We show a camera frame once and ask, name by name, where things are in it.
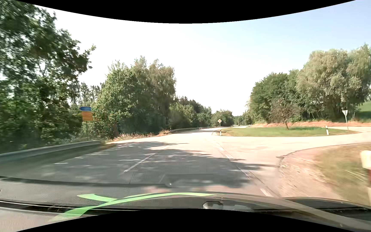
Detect grass verge with gravel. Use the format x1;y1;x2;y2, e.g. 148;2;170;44
276;140;371;207

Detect grey asphalt road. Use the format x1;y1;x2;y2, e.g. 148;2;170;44
0;125;371;198

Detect grey metal guard rail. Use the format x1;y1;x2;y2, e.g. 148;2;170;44
0;140;103;162
168;126;212;134

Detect blue and yellow direction sign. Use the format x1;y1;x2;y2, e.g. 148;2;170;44
79;106;94;122

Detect car's own bonnet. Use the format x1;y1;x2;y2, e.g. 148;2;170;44
0;174;371;232

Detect small bare tree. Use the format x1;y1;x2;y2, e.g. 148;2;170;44
269;97;302;130

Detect dry grass verge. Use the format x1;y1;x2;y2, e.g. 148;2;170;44
106;129;171;143

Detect grass traffic island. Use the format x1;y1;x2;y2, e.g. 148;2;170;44
219;126;360;137

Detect group of large trees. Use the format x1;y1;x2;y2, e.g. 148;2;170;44
242;44;371;124

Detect row of trees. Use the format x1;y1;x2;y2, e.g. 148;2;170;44
0;0;235;157

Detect road markings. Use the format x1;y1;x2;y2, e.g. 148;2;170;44
53;142;274;197

